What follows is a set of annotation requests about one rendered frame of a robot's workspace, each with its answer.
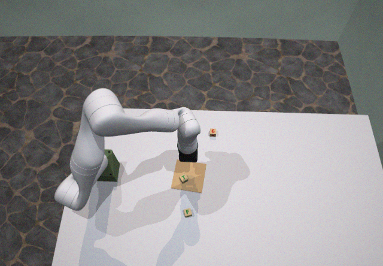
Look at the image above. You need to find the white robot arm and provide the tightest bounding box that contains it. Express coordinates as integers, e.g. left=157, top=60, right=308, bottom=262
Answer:
left=54, top=88, right=200, bottom=211

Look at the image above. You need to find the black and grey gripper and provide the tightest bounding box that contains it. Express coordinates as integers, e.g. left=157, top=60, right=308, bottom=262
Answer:
left=177, top=142, right=198, bottom=162

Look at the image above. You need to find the tan wooden block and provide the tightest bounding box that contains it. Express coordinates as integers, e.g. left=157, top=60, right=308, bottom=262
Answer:
left=209, top=128, right=216, bottom=137
left=184, top=208, right=192, bottom=217
left=180, top=174, right=188, bottom=183

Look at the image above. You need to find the tan flat mat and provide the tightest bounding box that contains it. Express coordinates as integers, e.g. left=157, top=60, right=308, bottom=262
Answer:
left=171, top=159, right=206, bottom=193

